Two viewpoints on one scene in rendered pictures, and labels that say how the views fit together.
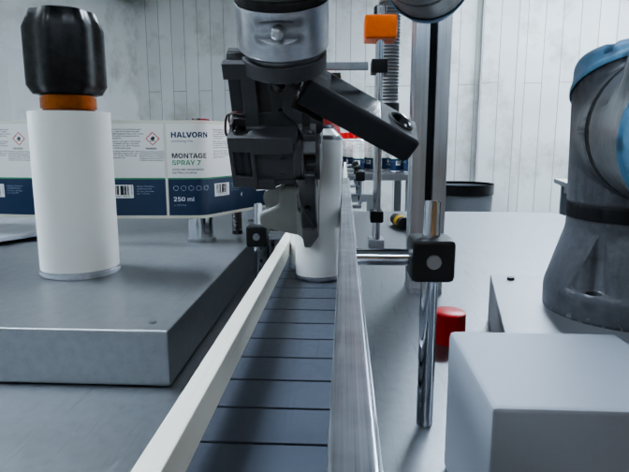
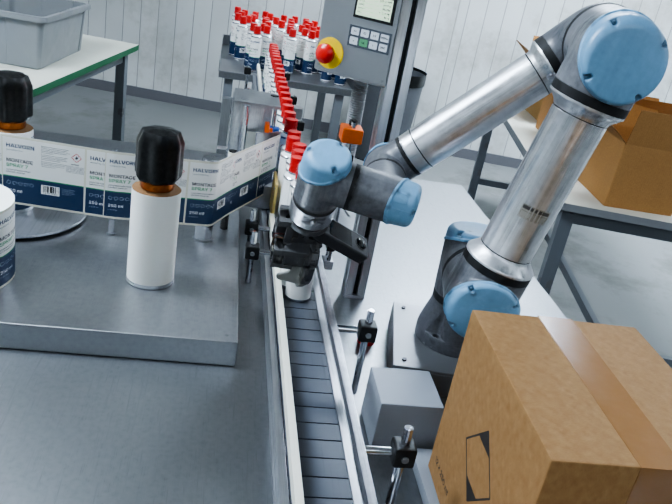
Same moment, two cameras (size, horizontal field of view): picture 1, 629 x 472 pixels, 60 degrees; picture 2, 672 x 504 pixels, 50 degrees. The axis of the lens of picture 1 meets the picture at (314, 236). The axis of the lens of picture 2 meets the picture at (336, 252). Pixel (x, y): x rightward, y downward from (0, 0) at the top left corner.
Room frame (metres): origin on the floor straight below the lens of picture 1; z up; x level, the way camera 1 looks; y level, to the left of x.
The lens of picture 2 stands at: (-0.63, 0.25, 1.55)
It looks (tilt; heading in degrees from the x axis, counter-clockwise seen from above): 24 degrees down; 346
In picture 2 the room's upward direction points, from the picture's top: 11 degrees clockwise
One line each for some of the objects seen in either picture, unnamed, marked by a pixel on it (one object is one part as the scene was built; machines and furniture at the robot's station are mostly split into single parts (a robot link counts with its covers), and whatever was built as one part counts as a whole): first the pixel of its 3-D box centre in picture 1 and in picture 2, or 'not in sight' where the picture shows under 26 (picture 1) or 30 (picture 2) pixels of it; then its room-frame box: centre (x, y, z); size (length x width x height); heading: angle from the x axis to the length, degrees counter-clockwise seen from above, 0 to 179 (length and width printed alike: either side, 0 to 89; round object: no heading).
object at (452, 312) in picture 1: (448, 325); not in sight; (0.54, -0.14, 0.85); 0.03 x 0.03 x 0.03
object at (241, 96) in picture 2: not in sight; (257, 98); (1.13, 0.07, 1.14); 0.14 x 0.11 x 0.01; 177
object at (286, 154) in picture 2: not in sight; (287, 177); (1.03, -0.02, 0.98); 0.05 x 0.05 x 0.20
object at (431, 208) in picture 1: (397, 316); (349, 351); (0.37, -0.06, 0.91); 0.07 x 0.03 x 0.17; 87
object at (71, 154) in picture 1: (71, 145); (155, 207); (0.64, 0.28, 1.03); 0.09 x 0.09 x 0.30
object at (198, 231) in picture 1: (198, 181); (207, 199); (0.85, 0.18, 0.97); 0.05 x 0.05 x 0.19
